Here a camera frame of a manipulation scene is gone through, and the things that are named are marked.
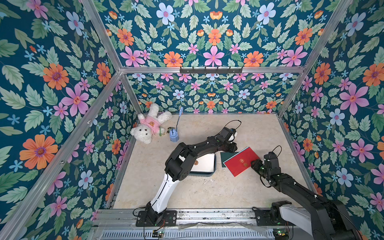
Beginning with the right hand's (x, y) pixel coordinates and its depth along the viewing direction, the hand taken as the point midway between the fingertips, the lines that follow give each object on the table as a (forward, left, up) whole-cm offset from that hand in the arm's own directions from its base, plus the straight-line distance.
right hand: (252, 161), depth 90 cm
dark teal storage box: (-9, +28, +1) cm, 30 cm away
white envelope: (-2, +29, +1) cm, 29 cm away
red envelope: (+2, +6, -3) cm, 7 cm away
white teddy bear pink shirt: (+23, +68, +6) cm, 72 cm away
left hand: (+9, +8, +2) cm, 12 cm away
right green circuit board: (-34, -9, -7) cm, 36 cm away
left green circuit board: (-37, +50, -5) cm, 62 cm away
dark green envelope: (+5, +16, -3) cm, 17 cm away
